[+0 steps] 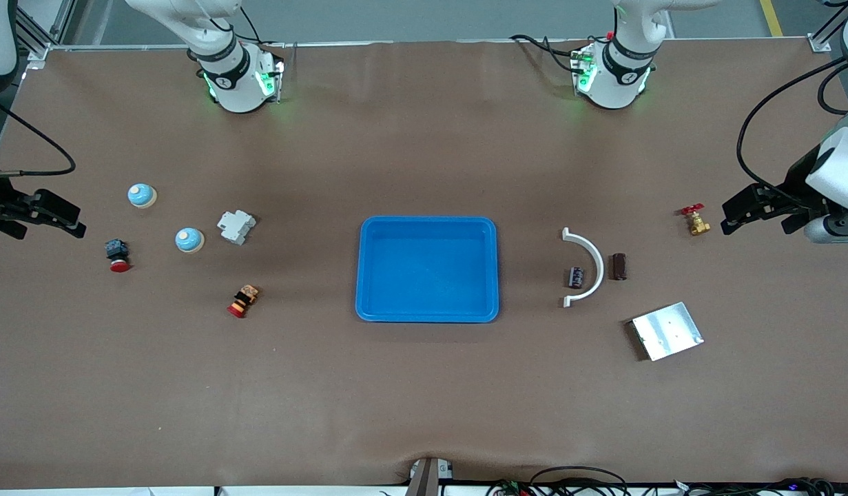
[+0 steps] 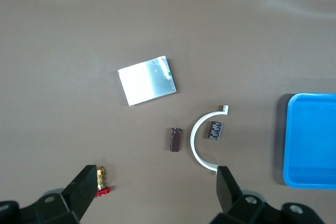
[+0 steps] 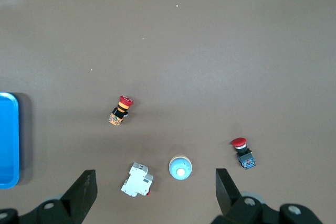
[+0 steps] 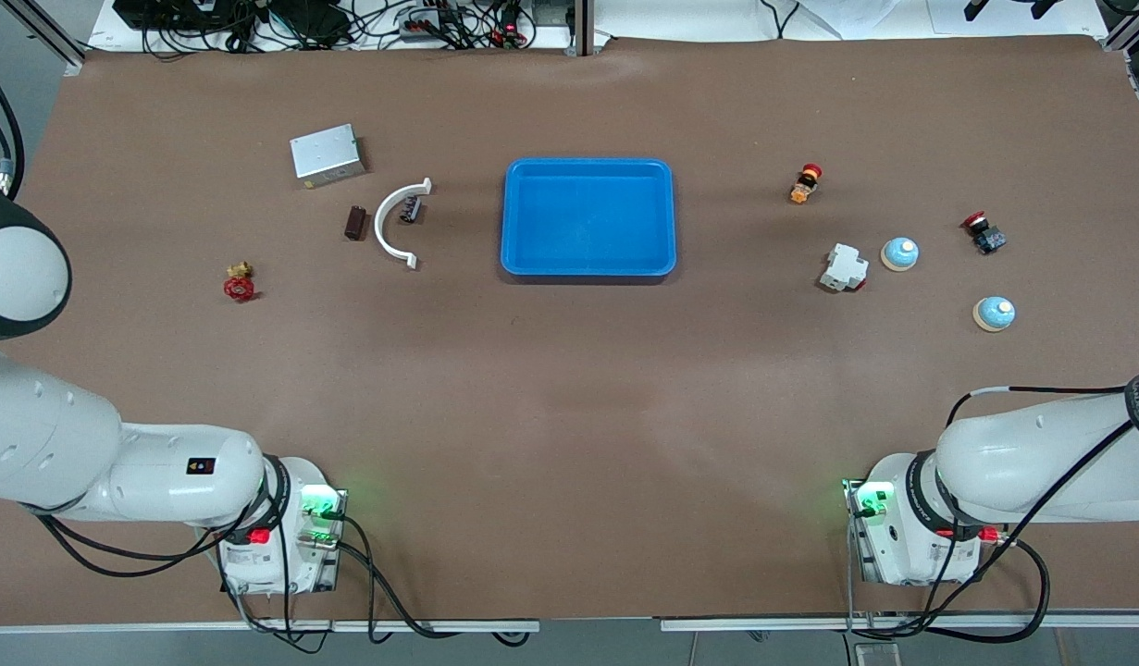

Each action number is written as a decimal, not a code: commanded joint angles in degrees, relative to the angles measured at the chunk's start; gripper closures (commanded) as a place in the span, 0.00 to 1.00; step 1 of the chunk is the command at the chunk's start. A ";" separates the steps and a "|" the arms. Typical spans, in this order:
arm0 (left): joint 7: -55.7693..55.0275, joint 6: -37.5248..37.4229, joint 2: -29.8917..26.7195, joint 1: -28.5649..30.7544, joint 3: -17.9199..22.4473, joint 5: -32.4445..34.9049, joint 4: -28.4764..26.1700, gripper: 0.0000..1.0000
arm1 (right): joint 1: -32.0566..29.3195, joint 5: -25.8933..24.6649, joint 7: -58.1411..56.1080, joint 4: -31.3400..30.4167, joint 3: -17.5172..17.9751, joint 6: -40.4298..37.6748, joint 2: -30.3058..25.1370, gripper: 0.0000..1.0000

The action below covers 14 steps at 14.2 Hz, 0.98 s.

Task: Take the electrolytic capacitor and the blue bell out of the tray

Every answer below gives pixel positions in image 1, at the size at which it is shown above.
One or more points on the blue desk bell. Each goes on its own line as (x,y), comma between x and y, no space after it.
(142,195)
(189,240)

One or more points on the dark brown cylindrical capacitor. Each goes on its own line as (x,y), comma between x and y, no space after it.
(618,266)

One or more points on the black capacitor with white print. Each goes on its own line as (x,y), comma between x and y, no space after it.
(576,277)

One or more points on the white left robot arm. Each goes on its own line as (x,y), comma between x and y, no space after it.
(623,69)

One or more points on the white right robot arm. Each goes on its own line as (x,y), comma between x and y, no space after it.
(231,76)

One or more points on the red mushroom button blue base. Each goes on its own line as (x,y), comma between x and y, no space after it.
(118,265)

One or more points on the silver metal plate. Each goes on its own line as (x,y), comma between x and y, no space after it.
(668,331)

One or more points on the white circuit breaker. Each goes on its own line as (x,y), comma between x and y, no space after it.
(235,226)

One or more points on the red yellow emergency stop button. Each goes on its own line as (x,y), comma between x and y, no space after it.
(243,301)

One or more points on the blue plastic tray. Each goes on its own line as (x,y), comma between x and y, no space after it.
(427,275)

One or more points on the brown table cover sheet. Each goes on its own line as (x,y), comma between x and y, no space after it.
(424,399)

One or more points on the aluminium frame strut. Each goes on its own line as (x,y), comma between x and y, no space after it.
(829,27)
(34,38)

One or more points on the white curved pipe bracket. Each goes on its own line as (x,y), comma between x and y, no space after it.
(600,269)

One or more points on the grey metal edge bracket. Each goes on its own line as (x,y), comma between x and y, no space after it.
(424,479)

